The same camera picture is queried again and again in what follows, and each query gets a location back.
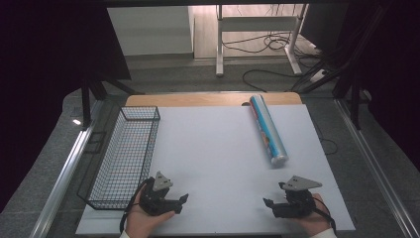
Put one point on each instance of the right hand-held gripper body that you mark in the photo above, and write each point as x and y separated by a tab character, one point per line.
297	198

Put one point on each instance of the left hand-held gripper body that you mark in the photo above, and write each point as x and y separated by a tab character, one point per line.
155	201

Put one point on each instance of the person's left hand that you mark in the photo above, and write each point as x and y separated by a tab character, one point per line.
142	221

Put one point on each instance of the person's right hand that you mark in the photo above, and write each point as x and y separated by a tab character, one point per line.
313	221

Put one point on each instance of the person's right white sleeve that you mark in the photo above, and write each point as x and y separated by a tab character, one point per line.
325	234

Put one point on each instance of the white table mat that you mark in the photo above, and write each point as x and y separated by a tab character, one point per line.
214	158

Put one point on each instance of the blue plastic wrap roll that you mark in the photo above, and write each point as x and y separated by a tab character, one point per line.
269	130

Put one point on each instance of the wooden table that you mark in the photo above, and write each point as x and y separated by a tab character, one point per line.
204	99

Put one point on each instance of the black stand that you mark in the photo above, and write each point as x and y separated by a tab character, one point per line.
90	95

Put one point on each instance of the white power strip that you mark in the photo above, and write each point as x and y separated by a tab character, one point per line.
318	76

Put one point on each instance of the white cabinet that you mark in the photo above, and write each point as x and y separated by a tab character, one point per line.
150	31

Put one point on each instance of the aluminium rail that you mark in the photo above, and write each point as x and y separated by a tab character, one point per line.
373	165
62	181

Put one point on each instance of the white desk frame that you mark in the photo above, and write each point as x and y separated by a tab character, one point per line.
254	36

